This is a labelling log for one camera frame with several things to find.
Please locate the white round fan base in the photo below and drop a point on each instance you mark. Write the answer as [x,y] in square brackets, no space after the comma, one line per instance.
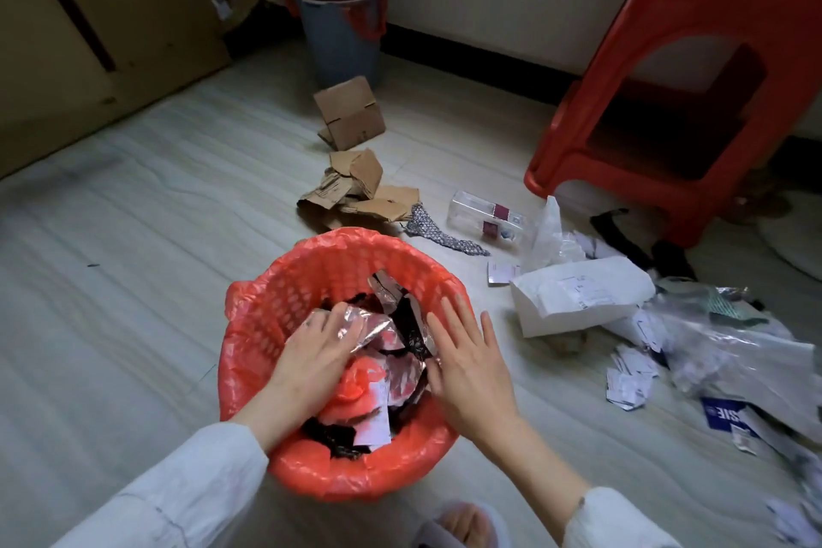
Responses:
[796,239]

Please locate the beige wooden cabinet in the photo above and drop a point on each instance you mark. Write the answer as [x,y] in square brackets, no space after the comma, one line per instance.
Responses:
[77,40]

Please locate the pile of mixed scrap litter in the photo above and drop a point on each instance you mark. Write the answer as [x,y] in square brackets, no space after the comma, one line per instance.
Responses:
[629,380]

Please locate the white sleeve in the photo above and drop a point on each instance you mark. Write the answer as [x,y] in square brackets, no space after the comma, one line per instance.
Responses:
[616,522]
[173,496]

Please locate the person's left hand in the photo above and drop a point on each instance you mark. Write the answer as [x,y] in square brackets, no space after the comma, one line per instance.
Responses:
[315,368]

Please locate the grey bucket with red liner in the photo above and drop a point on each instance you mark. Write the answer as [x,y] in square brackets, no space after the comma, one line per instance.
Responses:
[340,47]

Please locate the clear plastic box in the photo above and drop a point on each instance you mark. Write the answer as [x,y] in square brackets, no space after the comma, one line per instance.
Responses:
[475,210]

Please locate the person's left forearm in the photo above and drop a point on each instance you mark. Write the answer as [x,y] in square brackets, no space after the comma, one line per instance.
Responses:
[263,422]

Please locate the person's right forearm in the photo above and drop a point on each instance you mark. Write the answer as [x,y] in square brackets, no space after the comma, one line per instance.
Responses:
[539,477]

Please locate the white right sleeve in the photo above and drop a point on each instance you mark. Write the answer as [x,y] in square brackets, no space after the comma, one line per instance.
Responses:
[616,522]

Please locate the red plastic stool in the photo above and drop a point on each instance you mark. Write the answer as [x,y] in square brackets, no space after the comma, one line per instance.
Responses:
[674,2]

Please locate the white left sleeve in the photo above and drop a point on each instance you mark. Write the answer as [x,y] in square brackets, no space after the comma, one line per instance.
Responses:
[173,496]

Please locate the person's right hand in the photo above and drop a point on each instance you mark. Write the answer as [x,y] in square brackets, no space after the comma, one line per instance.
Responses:
[472,387]

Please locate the silver foil bag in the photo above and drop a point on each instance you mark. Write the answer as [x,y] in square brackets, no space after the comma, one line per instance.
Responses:
[408,323]

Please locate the red-lined waste basket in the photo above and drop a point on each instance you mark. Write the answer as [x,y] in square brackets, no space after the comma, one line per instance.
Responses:
[282,291]

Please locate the person's right foot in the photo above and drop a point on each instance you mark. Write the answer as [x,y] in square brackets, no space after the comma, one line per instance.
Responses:
[462,525]

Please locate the torn cardboard pieces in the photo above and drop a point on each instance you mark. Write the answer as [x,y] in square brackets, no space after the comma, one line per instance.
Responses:
[366,172]

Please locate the black white patterned cloth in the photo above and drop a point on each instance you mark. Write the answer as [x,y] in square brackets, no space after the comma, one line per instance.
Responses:
[437,233]

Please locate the black mesh piece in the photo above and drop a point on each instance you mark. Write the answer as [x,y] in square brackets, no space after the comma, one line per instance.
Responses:
[674,260]
[620,239]

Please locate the white parcel bag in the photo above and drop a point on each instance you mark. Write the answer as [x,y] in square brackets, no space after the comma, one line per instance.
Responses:
[578,303]

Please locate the blue card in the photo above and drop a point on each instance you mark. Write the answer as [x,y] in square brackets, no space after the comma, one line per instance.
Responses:
[722,416]

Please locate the white right slipper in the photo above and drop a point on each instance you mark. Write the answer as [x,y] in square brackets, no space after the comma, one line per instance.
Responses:
[497,528]

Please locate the orange plastic scrap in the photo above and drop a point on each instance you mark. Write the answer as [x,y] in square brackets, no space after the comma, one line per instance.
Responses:
[359,380]

